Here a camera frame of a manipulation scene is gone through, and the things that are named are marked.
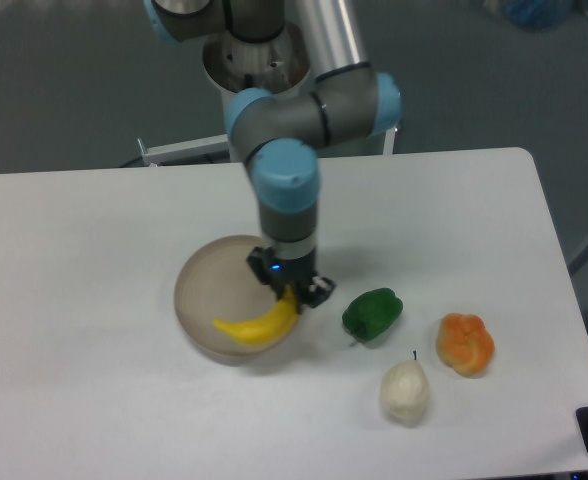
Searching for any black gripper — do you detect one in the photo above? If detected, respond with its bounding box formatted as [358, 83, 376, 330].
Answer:
[246, 247, 336, 313]

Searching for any yellow toy banana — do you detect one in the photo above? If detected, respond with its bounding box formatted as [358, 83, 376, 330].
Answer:
[212, 286, 300, 346]

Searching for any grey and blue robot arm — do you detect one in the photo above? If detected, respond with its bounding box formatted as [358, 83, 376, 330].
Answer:
[145, 1, 402, 308]

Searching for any beige round plate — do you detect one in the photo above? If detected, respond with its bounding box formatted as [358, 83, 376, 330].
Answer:
[174, 235, 299, 357]

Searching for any green toy bell pepper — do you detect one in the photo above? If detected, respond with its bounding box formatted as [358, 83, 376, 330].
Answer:
[342, 288, 404, 343]

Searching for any white toy pear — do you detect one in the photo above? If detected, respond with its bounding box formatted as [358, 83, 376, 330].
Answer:
[379, 351, 430, 426]

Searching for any orange toy bell pepper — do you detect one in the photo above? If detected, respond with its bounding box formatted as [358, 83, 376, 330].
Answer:
[436, 313, 495, 377]

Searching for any blue plastic bag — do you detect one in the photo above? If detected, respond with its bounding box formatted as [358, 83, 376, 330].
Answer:
[484, 0, 575, 31]

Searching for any white left frame bracket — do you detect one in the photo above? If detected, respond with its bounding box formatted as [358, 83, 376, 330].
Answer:
[137, 134, 229, 166]

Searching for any white frame bracket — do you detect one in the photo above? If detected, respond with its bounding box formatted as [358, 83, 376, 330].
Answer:
[137, 134, 229, 166]
[382, 125, 400, 155]

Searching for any white right frame bracket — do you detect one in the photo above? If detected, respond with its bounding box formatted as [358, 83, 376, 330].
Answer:
[382, 125, 400, 155]

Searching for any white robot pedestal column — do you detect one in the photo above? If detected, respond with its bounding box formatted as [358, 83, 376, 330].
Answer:
[203, 21, 320, 163]

